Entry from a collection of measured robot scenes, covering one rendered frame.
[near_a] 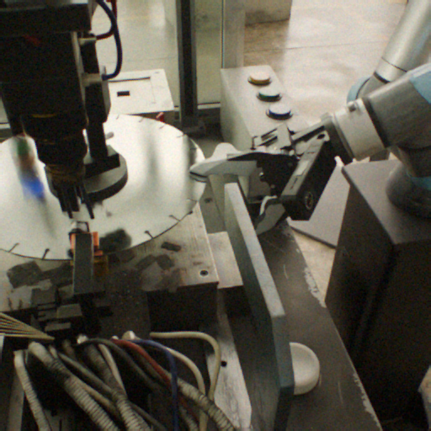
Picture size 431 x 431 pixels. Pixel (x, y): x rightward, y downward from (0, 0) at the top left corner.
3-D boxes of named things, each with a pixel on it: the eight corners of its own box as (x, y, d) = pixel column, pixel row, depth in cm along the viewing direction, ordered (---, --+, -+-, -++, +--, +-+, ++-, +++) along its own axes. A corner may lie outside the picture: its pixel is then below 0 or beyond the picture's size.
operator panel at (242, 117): (219, 129, 116) (220, 68, 107) (264, 125, 118) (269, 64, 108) (247, 204, 96) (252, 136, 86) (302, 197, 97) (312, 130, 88)
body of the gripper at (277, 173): (273, 175, 78) (345, 139, 74) (279, 210, 71) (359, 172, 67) (248, 139, 73) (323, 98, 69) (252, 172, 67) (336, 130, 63)
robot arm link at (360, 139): (390, 159, 65) (367, 112, 61) (357, 174, 67) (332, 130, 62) (375, 130, 71) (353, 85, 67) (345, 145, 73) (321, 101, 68)
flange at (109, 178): (143, 177, 68) (141, 162, 67) (69, 210, 63) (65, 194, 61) (103, 143, 75) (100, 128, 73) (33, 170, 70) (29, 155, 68)
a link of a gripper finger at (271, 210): (259, 222, 82) (284, 180, 76) (262, 247, 77) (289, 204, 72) (242, 217, 81) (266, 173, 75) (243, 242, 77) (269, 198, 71)
